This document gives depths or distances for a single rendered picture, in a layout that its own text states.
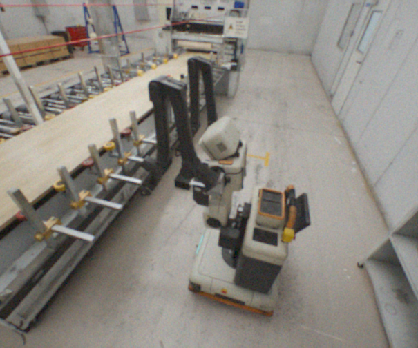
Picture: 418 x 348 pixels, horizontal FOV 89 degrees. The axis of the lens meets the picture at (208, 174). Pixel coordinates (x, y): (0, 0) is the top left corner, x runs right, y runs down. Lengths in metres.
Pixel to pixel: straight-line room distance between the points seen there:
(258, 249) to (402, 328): 1.31
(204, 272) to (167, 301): 0.41
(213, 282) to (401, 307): 1.44
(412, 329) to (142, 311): 1.94
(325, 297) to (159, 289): 1.37
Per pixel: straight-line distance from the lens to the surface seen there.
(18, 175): 1.89
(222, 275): 1.76
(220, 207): 1.31
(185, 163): 0.96
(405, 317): 2.36
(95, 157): 1.61
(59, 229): 1.47
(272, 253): 1.30
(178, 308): 1.97
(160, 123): 0.94
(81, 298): 2.18
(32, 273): 1.55
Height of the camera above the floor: 1.86
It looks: 39 degrees down
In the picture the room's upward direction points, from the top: 4 degrees clockwise
